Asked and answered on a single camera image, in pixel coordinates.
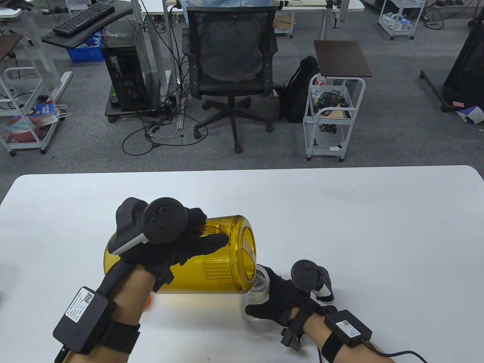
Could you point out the person's right hand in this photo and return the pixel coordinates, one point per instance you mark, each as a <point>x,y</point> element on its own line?
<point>283,302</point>

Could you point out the person's left hand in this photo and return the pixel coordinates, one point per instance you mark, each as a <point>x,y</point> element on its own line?
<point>166,253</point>

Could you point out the clear water cup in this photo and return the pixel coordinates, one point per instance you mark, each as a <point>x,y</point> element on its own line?
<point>262,287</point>

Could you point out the yellow transparent kettle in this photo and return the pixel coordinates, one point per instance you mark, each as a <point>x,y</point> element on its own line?
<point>211,272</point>

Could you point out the orange cup lid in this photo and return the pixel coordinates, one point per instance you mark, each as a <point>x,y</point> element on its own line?
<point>148,302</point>

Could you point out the person's left forearm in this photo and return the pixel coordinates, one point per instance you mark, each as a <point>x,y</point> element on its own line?
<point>128,298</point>

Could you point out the person's right forearm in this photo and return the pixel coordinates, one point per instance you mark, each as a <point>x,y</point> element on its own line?
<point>317,329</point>

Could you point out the grey left hand controller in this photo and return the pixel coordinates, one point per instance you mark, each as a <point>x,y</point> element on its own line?
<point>164,219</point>

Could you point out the grey hand controller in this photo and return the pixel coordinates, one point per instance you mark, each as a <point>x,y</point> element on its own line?
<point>164,219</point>
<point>304,273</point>

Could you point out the grey right hand controller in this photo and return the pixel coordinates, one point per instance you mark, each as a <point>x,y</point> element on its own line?
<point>304,273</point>

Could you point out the black right wrist sensor box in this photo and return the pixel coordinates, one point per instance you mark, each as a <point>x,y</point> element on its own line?
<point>348,327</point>

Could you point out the black wrist sensor box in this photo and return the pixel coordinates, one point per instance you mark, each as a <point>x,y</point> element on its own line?
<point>83,321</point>
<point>348,327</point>

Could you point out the black left wrist sensor box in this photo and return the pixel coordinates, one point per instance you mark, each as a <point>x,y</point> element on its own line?
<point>83,321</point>

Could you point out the black wheeled platform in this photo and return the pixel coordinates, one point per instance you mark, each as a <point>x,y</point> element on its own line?
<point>113,109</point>

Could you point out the white rolling cart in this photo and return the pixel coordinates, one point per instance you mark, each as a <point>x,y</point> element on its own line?
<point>325,153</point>
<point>41,145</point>
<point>401,34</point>

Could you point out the black computer tower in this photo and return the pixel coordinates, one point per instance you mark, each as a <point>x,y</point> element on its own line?
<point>121,75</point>

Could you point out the blue white bag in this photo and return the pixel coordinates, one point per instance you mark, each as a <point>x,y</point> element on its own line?
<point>44,111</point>

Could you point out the black backpack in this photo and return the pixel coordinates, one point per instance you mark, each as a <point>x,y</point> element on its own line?
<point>298,90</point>

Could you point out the blue plastic crate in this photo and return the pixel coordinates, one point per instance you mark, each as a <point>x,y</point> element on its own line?
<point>85,53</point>

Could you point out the black mesh office chair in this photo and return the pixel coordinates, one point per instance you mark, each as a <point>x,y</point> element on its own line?
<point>227,45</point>

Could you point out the black curved desk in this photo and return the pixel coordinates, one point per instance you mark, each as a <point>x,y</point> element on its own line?
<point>123,10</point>

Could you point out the white long desk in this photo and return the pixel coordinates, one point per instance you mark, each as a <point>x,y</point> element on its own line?
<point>151,4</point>

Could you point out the black keyboard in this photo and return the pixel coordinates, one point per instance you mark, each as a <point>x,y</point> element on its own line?
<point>83,18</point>

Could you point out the dark brown side table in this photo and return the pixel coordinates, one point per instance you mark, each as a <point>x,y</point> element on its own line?
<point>340,58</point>
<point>7,43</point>

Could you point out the cardboard box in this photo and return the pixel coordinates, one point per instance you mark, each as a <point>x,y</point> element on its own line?
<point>284,23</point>

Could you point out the white blue box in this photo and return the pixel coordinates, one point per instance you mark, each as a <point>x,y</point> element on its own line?
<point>472,115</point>

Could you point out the black fabric stand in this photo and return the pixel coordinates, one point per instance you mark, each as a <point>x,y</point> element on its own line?
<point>465,75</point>

